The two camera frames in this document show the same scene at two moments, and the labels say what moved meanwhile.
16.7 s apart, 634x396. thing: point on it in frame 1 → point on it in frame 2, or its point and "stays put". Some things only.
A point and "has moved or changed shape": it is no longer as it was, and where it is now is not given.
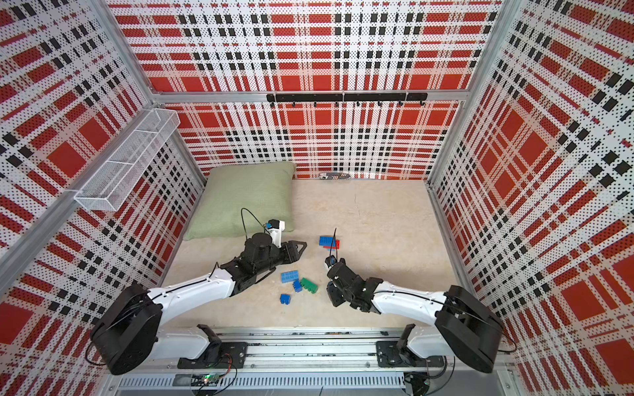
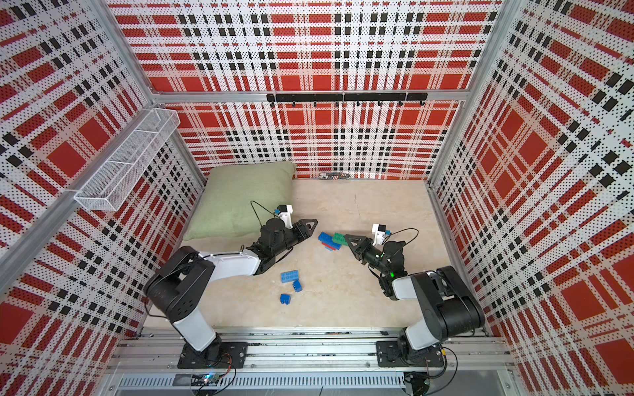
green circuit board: [210, 380] stays put
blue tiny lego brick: [297, 286] stays put
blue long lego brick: [327, 241] has moved or changed shape
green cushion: [238, 200] stays put
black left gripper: [290, 252] → [307, 233]
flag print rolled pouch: [334, 176] stays put
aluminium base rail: [306, 360] stays put
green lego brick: [309, 285] → [340, 238]
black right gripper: [331, 289] → [361, 248]
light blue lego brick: [289, 276] stays put
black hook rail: [338, 97] stays put
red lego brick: [337, 245] has moved or changed shape
